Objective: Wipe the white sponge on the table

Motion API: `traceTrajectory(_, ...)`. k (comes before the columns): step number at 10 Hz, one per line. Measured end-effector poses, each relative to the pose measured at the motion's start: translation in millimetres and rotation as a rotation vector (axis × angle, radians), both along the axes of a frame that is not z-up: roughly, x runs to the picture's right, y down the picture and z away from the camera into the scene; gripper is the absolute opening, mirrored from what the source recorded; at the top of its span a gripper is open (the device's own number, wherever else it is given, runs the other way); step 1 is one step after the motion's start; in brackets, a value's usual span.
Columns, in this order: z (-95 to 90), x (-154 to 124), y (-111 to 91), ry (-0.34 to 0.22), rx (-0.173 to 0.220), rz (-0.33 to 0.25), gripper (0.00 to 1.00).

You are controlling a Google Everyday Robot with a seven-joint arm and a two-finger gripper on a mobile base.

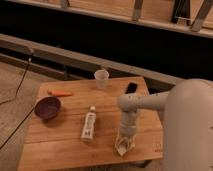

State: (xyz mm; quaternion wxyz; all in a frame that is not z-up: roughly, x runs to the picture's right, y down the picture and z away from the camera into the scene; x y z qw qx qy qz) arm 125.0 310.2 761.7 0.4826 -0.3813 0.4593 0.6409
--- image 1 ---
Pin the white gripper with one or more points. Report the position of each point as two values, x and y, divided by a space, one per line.
127 130

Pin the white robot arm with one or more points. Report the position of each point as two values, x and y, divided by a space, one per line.
188 123

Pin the white tube bottle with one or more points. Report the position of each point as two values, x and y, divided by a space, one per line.
89 123

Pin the black phone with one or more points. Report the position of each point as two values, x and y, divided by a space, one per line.
131 88

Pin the wooden table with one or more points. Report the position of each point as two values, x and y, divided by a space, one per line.
57 144

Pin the translucent plastic cup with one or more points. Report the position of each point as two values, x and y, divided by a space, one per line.
101 76

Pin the dark purple bowl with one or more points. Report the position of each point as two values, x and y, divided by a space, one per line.
47 108

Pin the orange carrot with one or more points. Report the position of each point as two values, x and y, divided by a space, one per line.
59 93

